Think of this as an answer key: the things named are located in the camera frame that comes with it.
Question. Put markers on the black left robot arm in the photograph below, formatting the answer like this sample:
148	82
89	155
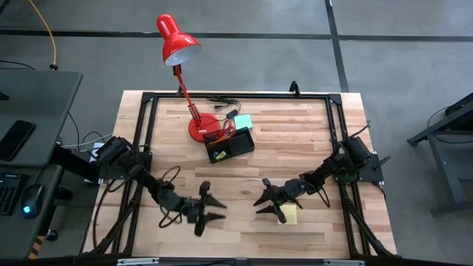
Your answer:
148	181

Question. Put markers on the dark metal table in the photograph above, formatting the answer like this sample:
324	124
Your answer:
462	109

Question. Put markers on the dark grey desk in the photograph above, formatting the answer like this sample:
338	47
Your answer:
37	96

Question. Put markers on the black smartphone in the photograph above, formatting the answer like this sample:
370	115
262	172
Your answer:
16	140

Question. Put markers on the red desk lamp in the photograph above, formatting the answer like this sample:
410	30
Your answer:
177	40

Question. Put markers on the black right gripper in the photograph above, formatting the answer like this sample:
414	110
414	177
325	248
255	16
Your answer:
290	191

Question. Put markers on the large yellow sticky note pad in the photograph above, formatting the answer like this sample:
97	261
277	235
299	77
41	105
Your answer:
292	216

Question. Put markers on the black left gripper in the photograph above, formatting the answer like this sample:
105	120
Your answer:
192	212

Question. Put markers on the black aluminium table frame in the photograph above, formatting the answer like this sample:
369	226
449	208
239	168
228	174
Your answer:
240	95

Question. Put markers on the small white box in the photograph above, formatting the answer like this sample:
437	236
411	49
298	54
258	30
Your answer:
96	148

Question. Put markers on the black mesh desk organizer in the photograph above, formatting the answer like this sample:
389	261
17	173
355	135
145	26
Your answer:
240	146

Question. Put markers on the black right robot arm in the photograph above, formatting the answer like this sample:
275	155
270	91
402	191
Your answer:
332	166

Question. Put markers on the silver metal bracket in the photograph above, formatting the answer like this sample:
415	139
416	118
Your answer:
343	262
136	261

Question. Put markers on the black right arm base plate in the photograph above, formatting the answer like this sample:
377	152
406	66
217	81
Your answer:
373	171

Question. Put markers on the teal sticky note pad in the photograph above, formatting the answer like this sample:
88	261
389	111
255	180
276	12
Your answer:
244	121

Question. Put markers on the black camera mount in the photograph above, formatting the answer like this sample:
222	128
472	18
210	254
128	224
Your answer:
294	88

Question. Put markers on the black computer mouse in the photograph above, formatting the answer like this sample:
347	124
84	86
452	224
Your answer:
32	201

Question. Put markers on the black round knob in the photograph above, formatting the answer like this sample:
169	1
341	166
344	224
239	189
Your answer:
51	234

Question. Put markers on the black keyboard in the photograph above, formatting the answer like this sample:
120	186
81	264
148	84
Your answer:
7	192

